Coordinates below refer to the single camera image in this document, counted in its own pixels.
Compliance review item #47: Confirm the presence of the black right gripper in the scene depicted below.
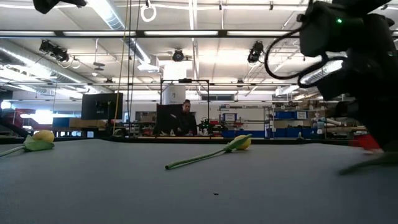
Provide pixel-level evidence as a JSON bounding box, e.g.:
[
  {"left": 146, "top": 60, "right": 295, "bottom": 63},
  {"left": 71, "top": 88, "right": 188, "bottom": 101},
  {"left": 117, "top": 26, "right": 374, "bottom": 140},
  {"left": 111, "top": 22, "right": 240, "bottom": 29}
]
[{"left": 317, "top": 15, "right": 398, "bottom": 152}]

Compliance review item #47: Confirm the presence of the red artificial flower stem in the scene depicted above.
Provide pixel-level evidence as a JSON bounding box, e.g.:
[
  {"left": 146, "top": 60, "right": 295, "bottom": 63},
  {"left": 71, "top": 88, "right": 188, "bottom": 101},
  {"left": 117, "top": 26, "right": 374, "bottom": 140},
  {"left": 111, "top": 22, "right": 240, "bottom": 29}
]
[{"left": 338, "top": 133, "right": 398, "bottom": 175}]

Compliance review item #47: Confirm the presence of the yellow tulip with green stem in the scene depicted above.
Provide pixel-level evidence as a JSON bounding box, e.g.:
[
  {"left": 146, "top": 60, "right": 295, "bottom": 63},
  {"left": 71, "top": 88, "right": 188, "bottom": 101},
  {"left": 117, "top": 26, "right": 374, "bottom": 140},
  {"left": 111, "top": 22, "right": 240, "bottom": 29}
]
[
  {"left": 0, "top": 129, "right": 55, "bottom": 158},
  {"left": 164, "top": 133, "right": 253, "bottom": 170}
]

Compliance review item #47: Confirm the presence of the row of blue bins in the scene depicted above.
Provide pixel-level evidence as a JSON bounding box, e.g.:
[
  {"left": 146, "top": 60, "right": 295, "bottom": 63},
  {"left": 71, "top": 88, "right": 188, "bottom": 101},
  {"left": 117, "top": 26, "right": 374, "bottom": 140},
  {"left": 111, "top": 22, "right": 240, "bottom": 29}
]
[{"left": 221, "top": 128, "right": 315, "bottom": 139}]

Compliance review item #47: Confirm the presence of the person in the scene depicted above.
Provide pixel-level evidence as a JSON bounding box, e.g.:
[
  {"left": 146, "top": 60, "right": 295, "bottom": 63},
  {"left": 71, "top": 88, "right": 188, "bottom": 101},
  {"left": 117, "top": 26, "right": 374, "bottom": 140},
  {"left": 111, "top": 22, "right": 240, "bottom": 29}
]
[{"left": 175, "top": 99, "right": 198, "bottom": 137}]

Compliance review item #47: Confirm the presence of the blue grey table mat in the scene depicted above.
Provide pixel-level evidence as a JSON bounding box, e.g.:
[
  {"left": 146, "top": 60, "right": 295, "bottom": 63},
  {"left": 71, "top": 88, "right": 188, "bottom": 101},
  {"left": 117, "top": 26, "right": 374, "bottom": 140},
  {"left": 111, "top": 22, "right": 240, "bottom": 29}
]
[{"left": 0, "top": 138, "right": 398, "bottom": 224}]

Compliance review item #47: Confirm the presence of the white cylindrical tank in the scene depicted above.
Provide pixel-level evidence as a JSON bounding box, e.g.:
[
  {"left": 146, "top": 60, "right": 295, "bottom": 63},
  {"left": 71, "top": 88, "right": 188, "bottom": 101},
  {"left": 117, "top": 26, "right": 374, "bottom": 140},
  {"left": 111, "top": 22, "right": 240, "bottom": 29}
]
[{"left": 162, "top": 85, "right": 187, "bottom": 105}]

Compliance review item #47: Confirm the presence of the black screen by person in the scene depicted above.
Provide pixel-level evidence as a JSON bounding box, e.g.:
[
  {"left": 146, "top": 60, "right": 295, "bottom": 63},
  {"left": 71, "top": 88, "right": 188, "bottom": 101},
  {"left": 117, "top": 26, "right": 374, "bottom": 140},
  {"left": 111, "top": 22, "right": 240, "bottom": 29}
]
[{"left": 155, "top": 103, "right": 184, "bottom": 135}]

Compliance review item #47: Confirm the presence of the black background monitor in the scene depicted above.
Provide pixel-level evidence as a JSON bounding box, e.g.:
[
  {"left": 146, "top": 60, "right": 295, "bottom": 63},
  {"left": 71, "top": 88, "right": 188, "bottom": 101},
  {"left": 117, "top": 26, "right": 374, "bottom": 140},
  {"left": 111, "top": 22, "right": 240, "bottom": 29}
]
[{"left": 81, "top": 92, "right": 124, "bottom": 121}]

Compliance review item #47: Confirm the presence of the brown cardboard box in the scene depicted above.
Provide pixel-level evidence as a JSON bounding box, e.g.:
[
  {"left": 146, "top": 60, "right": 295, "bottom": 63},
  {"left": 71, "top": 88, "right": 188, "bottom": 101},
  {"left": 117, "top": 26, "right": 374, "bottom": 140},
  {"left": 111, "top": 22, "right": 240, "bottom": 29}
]
[{"left": 68, "top": 118, "right": 107, "bottom": 129}]

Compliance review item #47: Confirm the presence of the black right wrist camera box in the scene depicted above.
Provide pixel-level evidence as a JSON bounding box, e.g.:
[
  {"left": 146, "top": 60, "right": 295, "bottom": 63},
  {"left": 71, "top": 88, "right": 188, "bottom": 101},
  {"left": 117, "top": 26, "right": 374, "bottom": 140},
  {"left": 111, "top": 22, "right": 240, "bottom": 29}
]
[{"left": 298, "top": 1, "right": 366, "bottom": 57}]

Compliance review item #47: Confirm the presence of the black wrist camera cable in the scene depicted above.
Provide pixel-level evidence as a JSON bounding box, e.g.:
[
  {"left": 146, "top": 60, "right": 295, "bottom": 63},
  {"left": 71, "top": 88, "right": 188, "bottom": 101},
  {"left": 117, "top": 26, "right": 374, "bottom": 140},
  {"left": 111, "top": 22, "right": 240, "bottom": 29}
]
[{"left": 264, "top": 27, "right": 330, "bottom": 88}]

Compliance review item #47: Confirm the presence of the black hanging ceiling camera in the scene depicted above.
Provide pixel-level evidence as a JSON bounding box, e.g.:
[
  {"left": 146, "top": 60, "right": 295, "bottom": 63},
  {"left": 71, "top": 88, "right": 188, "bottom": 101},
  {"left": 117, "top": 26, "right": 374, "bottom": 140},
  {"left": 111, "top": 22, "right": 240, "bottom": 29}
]
[
  {"left": 39, "top": 39, "right": 70, "bottom": 62},
  {"left": 172, "top": 49, "right": 185, "bottom": 63},
  {"left": 247, "top": 40, "right": 265, "bottom": 65}
]

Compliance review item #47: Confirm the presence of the black tall stand frame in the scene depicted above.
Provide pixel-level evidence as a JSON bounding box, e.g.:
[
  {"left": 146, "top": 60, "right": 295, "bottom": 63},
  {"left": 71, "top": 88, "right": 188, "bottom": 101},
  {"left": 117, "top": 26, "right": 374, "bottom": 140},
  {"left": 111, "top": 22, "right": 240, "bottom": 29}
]
[{"left": 159, "top": 78, "right": 210, "bottom": 138}]

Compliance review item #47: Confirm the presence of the black table frame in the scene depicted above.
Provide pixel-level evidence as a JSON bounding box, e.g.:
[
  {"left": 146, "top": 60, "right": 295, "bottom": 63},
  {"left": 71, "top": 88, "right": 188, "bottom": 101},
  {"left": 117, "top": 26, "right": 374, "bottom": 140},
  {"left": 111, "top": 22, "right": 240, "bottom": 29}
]
[{"left": 0, "top": 136, "right": 355, "bottom": 146}]

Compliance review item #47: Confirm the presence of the black overhead frame bar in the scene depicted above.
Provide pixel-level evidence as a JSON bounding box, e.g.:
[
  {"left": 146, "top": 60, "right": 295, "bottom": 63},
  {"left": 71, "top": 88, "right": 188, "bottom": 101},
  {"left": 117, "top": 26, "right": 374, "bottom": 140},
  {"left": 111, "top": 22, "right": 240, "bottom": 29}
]
[{"left": 0, "top": 29, "right": 304, "bottom": 39}]

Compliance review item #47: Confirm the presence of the white coiled cable ring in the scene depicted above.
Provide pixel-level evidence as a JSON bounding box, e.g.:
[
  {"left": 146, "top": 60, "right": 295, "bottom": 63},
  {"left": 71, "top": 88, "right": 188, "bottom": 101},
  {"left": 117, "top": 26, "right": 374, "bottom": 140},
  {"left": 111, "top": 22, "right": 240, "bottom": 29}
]
[{"left": 140, "top": 0, "right": 157, "bottom": 23}]

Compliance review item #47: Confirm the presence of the yellow hanging cable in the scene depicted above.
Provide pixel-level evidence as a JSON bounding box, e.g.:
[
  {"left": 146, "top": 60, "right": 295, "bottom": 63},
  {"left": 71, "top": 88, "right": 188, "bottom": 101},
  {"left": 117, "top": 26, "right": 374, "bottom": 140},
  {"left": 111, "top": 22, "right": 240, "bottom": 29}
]
[{"left": 112, "top": 0, "right": 129, "bottom": 134}]

